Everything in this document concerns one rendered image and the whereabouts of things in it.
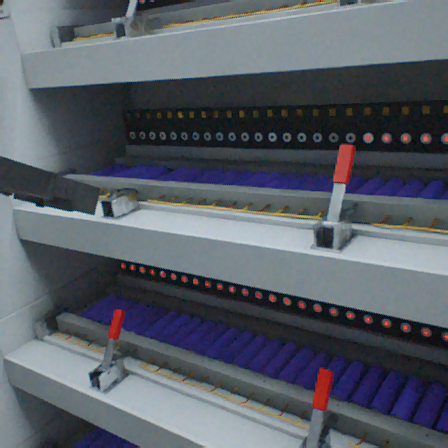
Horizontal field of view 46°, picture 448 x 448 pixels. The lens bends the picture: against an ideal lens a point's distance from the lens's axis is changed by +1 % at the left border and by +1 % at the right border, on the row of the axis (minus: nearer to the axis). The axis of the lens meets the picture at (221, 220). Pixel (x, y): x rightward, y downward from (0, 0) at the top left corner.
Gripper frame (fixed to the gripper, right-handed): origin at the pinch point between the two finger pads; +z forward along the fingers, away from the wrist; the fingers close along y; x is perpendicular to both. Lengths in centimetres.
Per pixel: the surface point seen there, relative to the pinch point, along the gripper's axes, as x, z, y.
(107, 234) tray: -3.1, 7.6, 0.1
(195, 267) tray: -4.9, 8.6, 12.6
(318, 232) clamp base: 0.2, 7.2, 25.9
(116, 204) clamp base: 0.4, 7.1, 1.0
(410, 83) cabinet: 19.9, 23.2, 26.4
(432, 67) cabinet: 21.5, 22.9, 28.6
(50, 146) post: 7.8, 10.6, -18.1
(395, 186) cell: 7.0, 18.3, 28.2
